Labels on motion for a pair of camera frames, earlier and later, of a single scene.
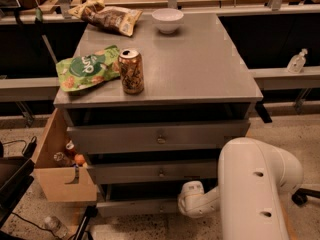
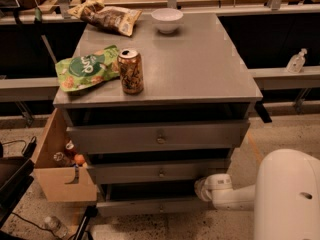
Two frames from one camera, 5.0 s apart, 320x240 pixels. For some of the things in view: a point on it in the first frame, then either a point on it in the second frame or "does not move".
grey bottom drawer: [139, 200] does not move
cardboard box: [55, 183] does not move
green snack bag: [89, 69] does not move
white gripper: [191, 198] to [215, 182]
